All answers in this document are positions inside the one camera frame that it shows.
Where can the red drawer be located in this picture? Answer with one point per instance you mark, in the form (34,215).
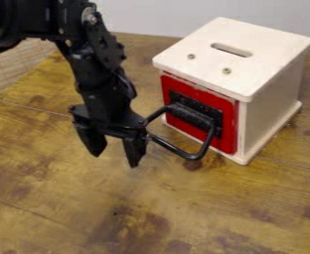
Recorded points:
(208,103)

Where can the black metal drawer handle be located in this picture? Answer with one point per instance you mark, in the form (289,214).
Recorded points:
(195,113)

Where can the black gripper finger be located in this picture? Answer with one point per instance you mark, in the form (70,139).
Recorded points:
(135,148)
(91,138)

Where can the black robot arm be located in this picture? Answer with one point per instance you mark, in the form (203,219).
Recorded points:
(72,25)

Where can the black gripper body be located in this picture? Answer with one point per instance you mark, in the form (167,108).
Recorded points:
(103,84)

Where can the white wooden box cabinet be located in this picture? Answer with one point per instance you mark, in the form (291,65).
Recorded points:
(242,69)

